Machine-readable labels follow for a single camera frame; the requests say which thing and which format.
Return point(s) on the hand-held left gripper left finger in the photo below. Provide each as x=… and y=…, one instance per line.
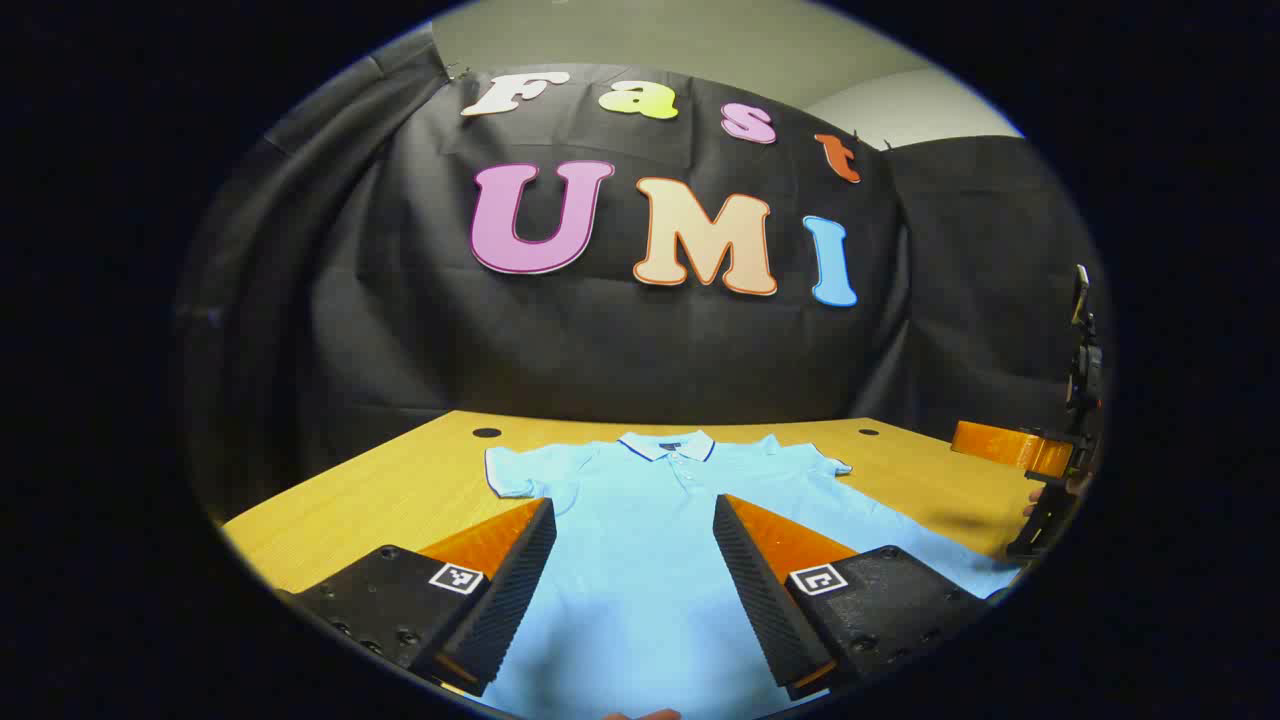
x=510, y=600

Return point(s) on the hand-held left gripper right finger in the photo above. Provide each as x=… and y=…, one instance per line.
x=760, y=600

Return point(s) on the black backdrop cloth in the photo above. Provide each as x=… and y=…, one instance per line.
x=600, y=350

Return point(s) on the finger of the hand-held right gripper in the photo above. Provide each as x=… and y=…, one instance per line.
x=1000, y=442

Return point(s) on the light blue T-shirt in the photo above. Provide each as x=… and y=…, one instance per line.
x=640, y=520

